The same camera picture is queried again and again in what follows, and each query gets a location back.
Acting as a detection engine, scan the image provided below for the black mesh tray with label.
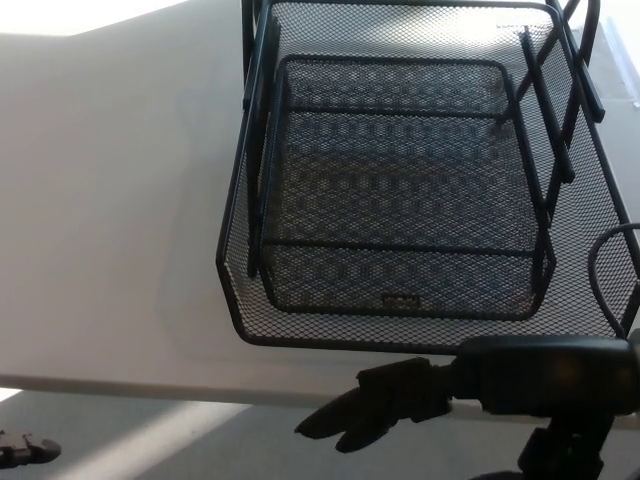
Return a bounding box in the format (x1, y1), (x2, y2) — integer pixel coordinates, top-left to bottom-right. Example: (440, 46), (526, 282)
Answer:
(258, 54), (557, 317)

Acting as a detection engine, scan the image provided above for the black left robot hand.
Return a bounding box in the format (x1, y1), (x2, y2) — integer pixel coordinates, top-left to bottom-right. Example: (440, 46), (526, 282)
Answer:
(0, 430), (62, 464)

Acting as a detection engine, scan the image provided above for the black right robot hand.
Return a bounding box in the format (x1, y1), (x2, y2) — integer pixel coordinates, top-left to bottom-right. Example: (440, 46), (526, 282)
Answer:
(294, 335), (635, 480)

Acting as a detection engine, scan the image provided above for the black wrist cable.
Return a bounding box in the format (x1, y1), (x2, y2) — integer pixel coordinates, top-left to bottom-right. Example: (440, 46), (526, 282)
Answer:
(587, 219), (640, 337)

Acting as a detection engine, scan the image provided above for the black mesh sliding tray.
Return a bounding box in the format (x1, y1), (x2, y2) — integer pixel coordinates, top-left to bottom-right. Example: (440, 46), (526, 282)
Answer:
(214, 0), (640, 355)

